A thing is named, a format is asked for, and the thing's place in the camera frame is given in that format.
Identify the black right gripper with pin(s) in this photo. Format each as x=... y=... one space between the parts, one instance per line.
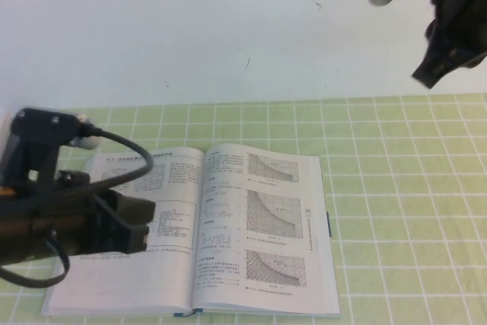
x=464 y=16

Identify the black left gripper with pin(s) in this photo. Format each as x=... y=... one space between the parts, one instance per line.
x=76 y=226

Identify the textbook with diagrams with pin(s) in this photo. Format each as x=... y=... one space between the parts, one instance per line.
x=228 y=233

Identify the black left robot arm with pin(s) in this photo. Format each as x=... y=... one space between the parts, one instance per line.
x=13 y=230

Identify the green checkered tablecloth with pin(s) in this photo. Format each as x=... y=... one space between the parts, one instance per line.
x=399 y=207

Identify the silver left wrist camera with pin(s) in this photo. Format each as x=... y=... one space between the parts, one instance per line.
x=88 y=141

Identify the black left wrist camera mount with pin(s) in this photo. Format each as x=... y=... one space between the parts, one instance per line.
x=38 y=131

